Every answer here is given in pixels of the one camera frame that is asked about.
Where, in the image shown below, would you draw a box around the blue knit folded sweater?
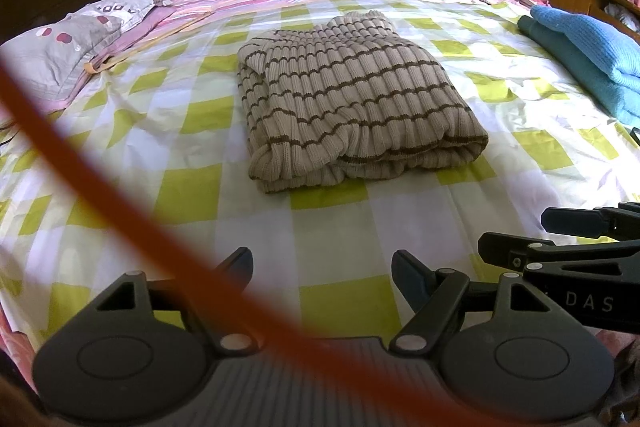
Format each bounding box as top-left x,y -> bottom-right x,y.
529,4 -> 640,88

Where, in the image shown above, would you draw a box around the beige brown-striped knit sweater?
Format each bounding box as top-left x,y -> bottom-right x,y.
236,9 -> 490,195

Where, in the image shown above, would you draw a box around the grey pink-dotted pillow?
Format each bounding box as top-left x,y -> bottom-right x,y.
0,13 -> 123,100

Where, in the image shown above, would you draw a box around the teal folded cloth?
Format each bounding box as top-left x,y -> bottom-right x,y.
516,14 -> 640,126

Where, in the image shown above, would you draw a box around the yellow white checkered bed sheet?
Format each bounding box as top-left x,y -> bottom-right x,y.
0,0 -> 640,358

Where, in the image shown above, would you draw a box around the orange strap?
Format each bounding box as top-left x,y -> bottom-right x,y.
0,57 -> 461,427

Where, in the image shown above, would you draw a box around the grey printed pillow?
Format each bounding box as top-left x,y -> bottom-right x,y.
67,0 -> 173,35

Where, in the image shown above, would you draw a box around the pink pillow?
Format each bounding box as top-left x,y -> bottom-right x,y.
92,4 -> 176,58

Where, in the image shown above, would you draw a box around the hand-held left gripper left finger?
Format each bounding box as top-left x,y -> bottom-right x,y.
92,247 -> 263,355

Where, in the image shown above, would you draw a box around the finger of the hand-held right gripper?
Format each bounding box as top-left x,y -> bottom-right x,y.
477,232 -> 640,278
541,202 -> 640,240

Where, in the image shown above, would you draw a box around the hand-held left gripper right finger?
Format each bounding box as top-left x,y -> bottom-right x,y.
390,249 -> 563,355

